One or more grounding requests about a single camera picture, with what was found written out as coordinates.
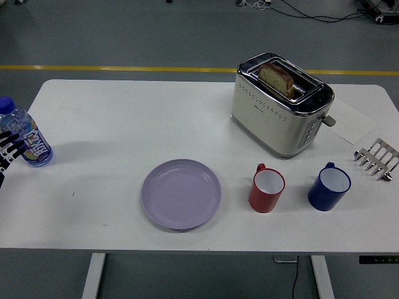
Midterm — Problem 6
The purple round plate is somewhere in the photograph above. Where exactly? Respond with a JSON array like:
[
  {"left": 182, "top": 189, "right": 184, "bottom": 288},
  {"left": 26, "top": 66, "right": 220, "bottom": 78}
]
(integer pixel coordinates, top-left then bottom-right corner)
[{"left": 141, "top": 158, "right": 223, "bottom": 231}]

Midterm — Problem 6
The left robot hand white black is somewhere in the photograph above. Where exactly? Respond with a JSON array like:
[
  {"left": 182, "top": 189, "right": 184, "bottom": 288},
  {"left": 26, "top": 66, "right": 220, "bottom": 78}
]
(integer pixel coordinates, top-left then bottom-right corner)
[{"left": 0, "top": 130, "right": 27, "bottom": 189}]

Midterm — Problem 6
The black floor cable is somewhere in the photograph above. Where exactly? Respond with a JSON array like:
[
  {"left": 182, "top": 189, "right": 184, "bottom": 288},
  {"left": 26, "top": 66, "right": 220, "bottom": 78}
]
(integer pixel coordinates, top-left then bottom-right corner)
[{"left": 271, "top": 0, "right": 375, "bottom": 24}]

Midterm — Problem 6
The blue mug white inside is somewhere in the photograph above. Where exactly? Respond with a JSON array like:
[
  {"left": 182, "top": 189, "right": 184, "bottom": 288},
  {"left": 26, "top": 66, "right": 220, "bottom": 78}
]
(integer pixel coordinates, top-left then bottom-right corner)
[{"left": 307, "top": 161, "right": 352, "bottom": 212}]

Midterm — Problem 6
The black table control panel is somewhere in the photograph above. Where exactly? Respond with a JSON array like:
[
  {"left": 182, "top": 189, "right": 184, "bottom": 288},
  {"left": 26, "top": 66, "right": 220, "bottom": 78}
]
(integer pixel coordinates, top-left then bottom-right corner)
[{"left": 358, "top": 255, "right": 399, "bottom": 265}]

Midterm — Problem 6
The silver metal toast rack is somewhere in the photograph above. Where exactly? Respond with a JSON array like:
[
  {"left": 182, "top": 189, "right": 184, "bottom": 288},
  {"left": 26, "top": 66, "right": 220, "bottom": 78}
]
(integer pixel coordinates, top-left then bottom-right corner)
[{"left": 353, "top": 138, "right": 399, "bottom": 182}]

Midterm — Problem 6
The white floor cables bundle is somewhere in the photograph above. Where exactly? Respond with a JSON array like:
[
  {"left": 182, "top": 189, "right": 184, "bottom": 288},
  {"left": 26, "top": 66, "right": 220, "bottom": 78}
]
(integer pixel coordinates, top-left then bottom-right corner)
[{"left": 236, "top": 0, "right": 272, "bottom": 9}]

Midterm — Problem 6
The brown bread slice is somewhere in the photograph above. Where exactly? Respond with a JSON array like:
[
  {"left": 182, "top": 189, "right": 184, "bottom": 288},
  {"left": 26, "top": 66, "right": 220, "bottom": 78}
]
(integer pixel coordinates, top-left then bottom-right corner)
[{"left": 258, "top": 63, "right": 296, "bottom": 97}]

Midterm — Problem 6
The black cable under table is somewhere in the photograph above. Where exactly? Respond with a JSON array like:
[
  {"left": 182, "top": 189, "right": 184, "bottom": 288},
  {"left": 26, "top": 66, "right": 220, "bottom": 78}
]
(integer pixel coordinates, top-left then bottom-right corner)
[{"left": 291, "top": 255, "right": 300, "bottom": 299}]

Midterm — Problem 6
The cream and chrome toaster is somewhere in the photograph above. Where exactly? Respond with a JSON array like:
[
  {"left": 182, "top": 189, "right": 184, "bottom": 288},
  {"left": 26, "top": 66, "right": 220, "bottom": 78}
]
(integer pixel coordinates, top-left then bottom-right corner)
[{"left": 230, "top": 52, "right": 337, "bottom": 161}]

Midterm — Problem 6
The white table leg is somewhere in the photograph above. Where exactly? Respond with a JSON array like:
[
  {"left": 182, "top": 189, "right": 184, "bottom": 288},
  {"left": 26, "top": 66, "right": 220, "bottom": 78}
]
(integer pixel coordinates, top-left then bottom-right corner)
[
  {"left": 310, "top": 255, "right": 336, "bottom": 299},
  {"left": 81, "top": 252, "right": 107, "bottom": 299}
]

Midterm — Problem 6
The red mug white inside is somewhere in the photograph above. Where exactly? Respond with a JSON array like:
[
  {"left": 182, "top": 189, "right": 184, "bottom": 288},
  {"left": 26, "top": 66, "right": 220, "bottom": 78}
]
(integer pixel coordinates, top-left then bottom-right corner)
[{"left": 248, "top": 163, "right": 286, "bottom": 214}]

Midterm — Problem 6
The clear drink bottle blue cap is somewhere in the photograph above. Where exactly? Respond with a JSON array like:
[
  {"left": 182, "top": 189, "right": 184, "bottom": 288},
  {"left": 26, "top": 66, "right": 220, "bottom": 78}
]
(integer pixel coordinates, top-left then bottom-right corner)
[{"left": 0, "top": 95, "right": 54, "bottom": 168}]

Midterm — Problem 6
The white paper sheet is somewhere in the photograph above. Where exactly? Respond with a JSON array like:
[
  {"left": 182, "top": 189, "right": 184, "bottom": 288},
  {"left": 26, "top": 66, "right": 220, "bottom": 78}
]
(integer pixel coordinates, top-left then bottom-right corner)
[{"left": 327, "top": 99, "right": 378, "bottom": 146}]

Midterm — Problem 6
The metal frame equipment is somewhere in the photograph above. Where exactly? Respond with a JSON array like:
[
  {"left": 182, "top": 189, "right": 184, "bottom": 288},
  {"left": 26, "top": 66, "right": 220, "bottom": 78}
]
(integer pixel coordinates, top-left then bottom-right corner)
[{"left": 358, "top": 0, "right": 399, "bottom": 25}]

